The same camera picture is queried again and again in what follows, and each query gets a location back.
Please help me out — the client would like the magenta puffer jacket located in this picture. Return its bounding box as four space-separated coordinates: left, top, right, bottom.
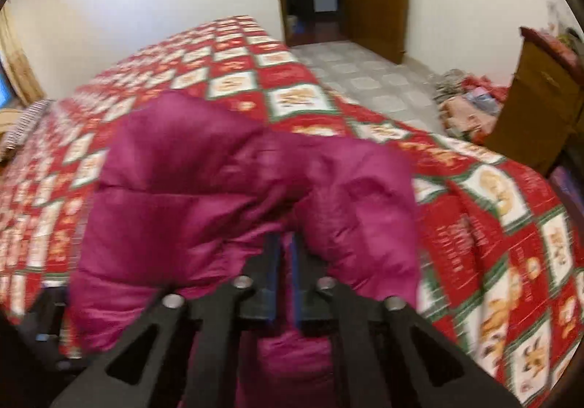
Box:
68 91 420 408

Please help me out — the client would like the red printed bear bedspread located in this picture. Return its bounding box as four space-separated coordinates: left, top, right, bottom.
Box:
0 16 584 408

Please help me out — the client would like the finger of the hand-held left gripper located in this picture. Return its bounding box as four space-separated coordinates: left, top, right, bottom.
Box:
16 287 94 374

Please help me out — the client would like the cream wooden headboard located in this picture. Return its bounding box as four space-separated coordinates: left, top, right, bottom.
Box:
0 107 21 137

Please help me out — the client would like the grey striped cushion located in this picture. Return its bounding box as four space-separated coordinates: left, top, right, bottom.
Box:
0 99 52 162

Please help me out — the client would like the purple cloth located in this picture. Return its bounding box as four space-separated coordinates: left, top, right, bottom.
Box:
547 164 584 212

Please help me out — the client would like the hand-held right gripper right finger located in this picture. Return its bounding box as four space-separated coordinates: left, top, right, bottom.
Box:
289 235 521 408

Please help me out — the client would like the beige patterned curtain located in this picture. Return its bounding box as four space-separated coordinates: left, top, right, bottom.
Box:
0 7 46 108

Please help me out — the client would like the brown wooden cabinet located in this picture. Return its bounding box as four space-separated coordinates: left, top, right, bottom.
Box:
484 27 584 178

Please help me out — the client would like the red cloth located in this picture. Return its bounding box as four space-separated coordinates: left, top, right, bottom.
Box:
520 26 584 71

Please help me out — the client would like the window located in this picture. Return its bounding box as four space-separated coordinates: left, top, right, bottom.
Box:
0 54 14 110

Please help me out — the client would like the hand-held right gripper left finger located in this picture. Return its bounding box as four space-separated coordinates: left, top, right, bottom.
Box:
50 232 281 408

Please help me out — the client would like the pile of clothes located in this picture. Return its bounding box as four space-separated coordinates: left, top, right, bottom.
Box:
429 69 511 145

